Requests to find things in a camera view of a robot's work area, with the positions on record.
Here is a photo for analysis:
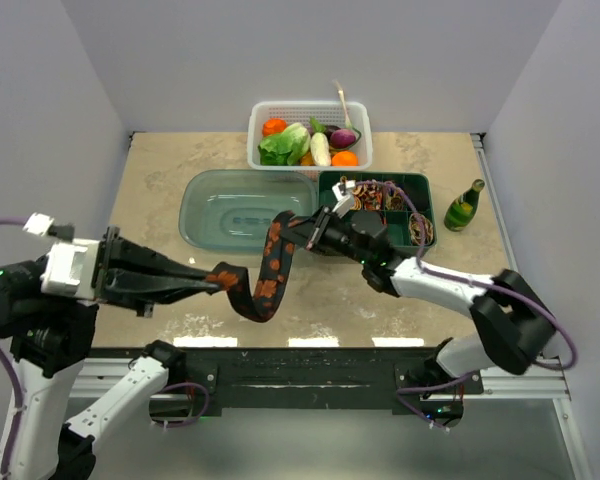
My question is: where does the orange fruit toy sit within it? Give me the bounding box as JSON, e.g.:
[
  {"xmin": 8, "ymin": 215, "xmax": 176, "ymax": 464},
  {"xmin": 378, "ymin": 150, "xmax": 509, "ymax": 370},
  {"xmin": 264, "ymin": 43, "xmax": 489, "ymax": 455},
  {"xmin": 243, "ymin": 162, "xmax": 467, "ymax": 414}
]
[{"xmin": 331, "ymin": 151, "xmax": 359, "ymax": 167}]

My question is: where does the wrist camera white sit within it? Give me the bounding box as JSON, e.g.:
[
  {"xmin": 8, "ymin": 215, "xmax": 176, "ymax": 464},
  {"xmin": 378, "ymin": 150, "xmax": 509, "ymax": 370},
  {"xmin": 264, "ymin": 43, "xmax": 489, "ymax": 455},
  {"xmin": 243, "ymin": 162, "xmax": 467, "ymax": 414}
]
[
  {"xmin": 23, "ymin": 213, "xmax": 75, "ymax": 242},
  {"xmin": 332, "ymin": 180, "xmax": 356, "ymax": 218}
]

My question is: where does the green glass bottle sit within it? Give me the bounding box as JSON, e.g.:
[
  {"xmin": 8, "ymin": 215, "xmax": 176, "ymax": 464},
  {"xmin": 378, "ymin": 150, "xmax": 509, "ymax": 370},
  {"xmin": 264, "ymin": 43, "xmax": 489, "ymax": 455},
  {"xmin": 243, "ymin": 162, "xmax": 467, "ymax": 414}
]
[{"xmin": 444, "ymin": 179, "xmax": 485, "ymax": 231}]

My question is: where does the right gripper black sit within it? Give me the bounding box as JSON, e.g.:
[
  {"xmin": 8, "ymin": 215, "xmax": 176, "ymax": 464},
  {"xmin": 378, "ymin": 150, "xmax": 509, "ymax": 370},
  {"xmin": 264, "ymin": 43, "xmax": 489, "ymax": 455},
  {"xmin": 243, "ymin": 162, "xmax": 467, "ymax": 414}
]
[{"xmin": 280, "ymin": 204, "xmax": 371, "ymax": 266}]

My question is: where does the clear teal plastic bin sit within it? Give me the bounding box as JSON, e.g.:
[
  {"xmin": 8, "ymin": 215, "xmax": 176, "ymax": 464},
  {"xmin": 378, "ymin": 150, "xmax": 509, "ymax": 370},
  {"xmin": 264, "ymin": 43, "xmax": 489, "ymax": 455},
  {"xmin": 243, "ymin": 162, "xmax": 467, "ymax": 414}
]
[{"xmin": 178, "ymin": 169, "xmax": 317, "ymax": 253}]

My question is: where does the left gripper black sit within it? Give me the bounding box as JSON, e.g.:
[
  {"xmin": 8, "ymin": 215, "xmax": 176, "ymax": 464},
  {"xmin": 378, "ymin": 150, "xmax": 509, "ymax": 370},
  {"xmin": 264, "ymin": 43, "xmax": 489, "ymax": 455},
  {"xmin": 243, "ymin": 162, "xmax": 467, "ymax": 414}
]
[{"xmin": 60, "ymin": 218, "xmax": 226, "ymax": 312}]

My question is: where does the white green onion toy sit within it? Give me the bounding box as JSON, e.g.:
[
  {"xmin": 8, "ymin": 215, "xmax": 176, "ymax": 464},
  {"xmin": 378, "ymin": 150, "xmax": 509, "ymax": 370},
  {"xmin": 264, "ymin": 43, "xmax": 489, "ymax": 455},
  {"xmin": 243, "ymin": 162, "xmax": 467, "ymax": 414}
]
[{"xmin": 333, "ymin": 79, "xmax": 353, "ymax": 130}]

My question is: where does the white radish toy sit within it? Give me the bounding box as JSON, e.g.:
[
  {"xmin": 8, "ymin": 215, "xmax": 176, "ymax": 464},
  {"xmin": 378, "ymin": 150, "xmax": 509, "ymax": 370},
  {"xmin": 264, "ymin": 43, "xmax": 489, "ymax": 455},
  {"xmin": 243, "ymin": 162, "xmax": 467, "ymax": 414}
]
[{"xmin": 310, "ymin": 132, "xmax": 331, "ymax": 167}]

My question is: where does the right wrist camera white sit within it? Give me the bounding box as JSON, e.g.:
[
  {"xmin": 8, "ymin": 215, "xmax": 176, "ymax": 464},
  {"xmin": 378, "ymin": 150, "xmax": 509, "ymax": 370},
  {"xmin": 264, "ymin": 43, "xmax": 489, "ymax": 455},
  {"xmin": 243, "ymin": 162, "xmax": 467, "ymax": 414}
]
[{"xmin": 332, "ymin": 180, "xmax": 356, "ymax": 218}]

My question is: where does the dark red patterned rolled tie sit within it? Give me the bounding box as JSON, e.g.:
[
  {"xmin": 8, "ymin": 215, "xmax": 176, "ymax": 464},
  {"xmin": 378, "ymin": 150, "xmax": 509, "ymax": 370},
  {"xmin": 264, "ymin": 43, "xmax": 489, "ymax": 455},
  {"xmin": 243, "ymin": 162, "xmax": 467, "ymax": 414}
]
[{"xmin": 361, "ymin": 181, "xmax": 384, "ymax": 211}]

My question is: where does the dark floral orange tie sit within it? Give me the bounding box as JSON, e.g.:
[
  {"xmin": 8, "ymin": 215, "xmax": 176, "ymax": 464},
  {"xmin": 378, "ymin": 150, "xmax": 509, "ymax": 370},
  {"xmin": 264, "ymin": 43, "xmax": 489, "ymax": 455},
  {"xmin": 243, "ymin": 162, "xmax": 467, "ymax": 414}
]
[{"xmin": 205, "ymin": 211, "xmax": 297, "ymax": 323}]

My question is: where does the yellow rolled tie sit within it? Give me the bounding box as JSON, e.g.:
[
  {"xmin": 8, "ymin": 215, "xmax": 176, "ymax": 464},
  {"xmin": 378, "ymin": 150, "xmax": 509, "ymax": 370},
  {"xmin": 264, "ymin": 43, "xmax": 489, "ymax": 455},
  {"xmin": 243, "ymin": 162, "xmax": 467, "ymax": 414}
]
[{"xmin": 351, "ymin": 181, "xmax": 368, "ymax": 211}]

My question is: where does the green compartment organizer tray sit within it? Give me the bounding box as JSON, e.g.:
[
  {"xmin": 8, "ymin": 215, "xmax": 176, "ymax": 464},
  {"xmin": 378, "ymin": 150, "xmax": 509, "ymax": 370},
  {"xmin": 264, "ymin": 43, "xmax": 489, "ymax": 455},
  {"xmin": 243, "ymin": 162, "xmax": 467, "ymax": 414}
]
[{"xmin": 318, "ymin": 170, "xmax": 436, "ymax": 255}]

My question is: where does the purple turnip toy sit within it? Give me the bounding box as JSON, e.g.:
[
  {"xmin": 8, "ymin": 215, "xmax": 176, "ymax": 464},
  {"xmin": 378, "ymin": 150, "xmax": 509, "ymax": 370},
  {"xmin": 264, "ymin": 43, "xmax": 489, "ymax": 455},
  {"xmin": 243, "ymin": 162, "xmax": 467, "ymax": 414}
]
[{"xmin": 329, "ymin": 128, "xmax": 358, "ymax": 150}]

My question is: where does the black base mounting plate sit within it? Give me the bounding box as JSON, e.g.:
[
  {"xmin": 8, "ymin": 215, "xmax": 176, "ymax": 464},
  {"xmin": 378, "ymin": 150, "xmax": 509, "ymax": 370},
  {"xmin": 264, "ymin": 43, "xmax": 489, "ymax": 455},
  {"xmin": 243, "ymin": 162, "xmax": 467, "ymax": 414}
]
[{"xmin": 79, "ymin": 342, "xmax": 537, "ymax": 419}]

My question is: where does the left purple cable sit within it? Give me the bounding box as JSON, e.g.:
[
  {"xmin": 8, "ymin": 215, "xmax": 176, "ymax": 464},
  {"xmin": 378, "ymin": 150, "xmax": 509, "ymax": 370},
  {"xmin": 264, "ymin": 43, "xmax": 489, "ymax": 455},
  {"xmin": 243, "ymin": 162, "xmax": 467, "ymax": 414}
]
[{"xmin": 0, "ymin": 215, "xmax": 31, "ymax": 476}]

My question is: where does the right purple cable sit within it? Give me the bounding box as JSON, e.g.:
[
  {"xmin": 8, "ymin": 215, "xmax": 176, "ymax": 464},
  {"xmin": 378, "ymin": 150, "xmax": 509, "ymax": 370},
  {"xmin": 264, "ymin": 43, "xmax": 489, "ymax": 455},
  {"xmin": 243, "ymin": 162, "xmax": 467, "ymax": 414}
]
[{"xmin": 379, "ymin": 180, "xmax": 579, "ymax": 371}]

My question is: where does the purple cable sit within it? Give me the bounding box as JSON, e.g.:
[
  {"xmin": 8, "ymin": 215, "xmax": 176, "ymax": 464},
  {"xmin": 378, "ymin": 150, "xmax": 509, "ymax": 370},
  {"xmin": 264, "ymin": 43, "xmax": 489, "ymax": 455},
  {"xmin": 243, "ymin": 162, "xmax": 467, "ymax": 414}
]
[
  {"xmin": 379, "ymin": 180, "xmax": 579, "ymax": 371},
  {"xmin": 0, "ymin": 215, "xmax": 31, "ymax": 476}
]

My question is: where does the purple gold rolled tie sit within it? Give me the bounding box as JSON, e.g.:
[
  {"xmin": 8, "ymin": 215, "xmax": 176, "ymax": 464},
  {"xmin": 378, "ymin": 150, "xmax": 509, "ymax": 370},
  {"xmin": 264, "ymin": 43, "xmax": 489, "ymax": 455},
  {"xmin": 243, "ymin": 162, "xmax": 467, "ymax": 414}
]
[{"xmin": 383, "ymin": 181, "xmax": 406, "ymax": 211}]

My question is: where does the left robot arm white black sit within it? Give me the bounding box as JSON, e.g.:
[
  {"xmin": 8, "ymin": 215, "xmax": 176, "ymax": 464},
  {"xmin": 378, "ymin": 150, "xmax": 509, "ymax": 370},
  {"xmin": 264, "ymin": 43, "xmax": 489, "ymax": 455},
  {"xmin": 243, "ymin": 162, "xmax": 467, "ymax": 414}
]
[{"xmin": 0, "ymin": 215, "xmax": 217, "ymax": 479}]

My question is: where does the brown patterned rolled tie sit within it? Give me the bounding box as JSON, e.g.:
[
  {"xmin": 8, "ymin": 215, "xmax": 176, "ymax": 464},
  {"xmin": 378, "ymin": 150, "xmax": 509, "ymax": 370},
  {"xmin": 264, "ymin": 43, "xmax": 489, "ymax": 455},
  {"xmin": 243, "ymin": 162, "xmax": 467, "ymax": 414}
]
[{"xmin": 407, "ymin": 212, "xmax": 435, "ymax": 247}]

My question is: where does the white perforated basket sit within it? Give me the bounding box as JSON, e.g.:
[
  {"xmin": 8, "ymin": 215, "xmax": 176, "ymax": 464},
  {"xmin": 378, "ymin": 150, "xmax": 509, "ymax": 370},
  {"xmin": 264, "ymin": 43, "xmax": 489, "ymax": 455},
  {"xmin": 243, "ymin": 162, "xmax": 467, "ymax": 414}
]
[{"xmin": 247, "ymin": 100, "xmax": 373, "ymax": 180}]

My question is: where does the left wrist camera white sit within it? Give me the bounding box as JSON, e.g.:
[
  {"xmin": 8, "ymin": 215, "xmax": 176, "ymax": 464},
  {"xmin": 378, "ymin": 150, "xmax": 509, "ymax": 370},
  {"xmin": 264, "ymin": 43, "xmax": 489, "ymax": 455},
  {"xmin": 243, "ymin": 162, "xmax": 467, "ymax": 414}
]
[{"xmin": 23, "ymin": 213, "xmax": 75, "ymax": 242}]

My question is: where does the green lettuce toy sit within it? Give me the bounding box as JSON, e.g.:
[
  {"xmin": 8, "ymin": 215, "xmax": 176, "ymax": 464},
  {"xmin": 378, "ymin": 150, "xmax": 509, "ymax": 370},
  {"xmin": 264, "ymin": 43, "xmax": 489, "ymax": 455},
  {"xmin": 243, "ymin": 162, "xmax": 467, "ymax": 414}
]
[{"xmin": 258, "ymin": 123, "xmax": 311, "ymax": 166}]

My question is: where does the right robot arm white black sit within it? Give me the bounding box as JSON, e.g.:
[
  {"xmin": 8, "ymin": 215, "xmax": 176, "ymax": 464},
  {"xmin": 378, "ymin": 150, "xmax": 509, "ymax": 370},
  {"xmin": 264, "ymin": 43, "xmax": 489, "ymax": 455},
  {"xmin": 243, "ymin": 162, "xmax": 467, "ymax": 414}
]
[{"xmin": 280, "ymin": 207, "xmax": 556, "ymax": 393}]

